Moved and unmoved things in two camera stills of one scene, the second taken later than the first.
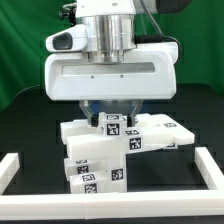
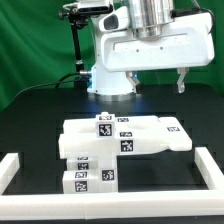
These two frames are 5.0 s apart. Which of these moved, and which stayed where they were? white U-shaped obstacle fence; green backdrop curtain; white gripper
Moved: white gripper
Stayed: green backdrop curtain; white U-shaped obstacle fence
